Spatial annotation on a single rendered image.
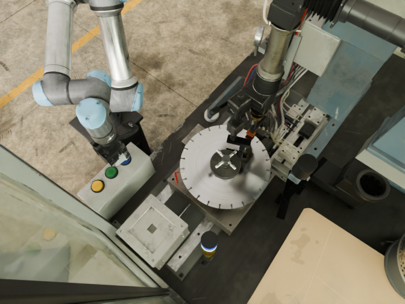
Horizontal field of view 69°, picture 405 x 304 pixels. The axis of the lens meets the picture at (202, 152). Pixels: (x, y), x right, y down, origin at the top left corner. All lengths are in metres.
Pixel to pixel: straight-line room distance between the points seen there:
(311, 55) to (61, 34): 0.73
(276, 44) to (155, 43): 2.11
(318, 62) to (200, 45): 2.03
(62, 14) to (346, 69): 0.84
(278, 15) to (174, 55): 2.03
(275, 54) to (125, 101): 0.69
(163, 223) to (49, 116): 1.71
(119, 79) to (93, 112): 0.40
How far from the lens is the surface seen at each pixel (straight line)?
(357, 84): 0.81
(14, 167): 0.62
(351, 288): 1.30
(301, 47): 0.79
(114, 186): 1.15
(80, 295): 0.35
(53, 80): 0.99
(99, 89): 0.93
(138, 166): 1.16
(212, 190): 1.04
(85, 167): 2.26
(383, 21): 0.63
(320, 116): 1.33
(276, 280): 1.22
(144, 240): 1.07
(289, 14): 0.68
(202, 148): 1.10
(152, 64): 2.64
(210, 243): 0.79
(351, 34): 0.71
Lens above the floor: 1.94
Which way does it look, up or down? 65 degrees down
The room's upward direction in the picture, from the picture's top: 1 degrees counter-clockwise
